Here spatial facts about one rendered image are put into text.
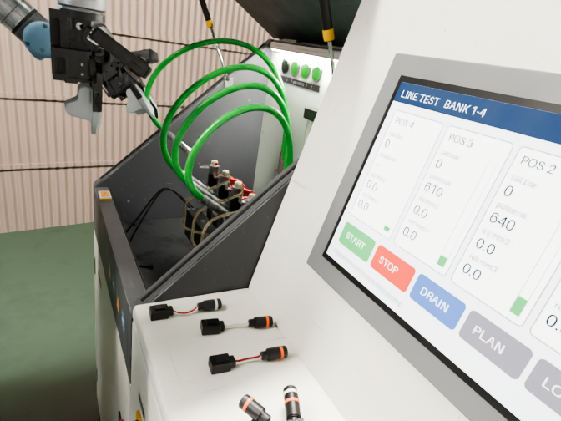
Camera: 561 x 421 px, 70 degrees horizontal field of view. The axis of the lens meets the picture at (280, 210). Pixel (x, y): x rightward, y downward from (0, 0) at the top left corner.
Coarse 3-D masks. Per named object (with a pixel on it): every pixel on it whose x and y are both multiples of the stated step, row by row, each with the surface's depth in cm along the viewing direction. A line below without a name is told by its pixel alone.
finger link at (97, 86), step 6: (96, 66) 71; (96, 72) 70; (96, 78) 71; (102, 78) 71; (96, 84) 71; (102, 84) 71; (96, 90) 71; (102, 90) 72; (96, 96) 72; (102, 96) 72; (96, 102) 73; (96, 108) 73
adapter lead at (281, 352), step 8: (264, 352) 62; (272, 352) 62; (280, 352) 62; (216, 360) 58; (224, 360) 58; (232, 360) 59; (240, 360) 61; (248, 360) 61; (256, 360) 62; (216, 368) 58; (224, 368) 58
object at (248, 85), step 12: (240, 84) 83; (252, 84) 84; (264, 84) 85; (216, 96) 81; (276, 96) 87; (204, 108) 81; (192, 120) 81; (288, 120) 91; (180, 132) 81; (180, 168) 84; (204, 192) 88
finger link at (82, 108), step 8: (80, 88) 72; (88, 88) 72; (80, 96) 72; (88, 96) 73; (72, 104) 72; (80, 104) 73; (88, 104) 74; (72, 112) 73; (80, 112) 74; (88, 112) 74; (96, 112) 74; (88, 120) 75; (96, 120) 75; (96, 128) 76
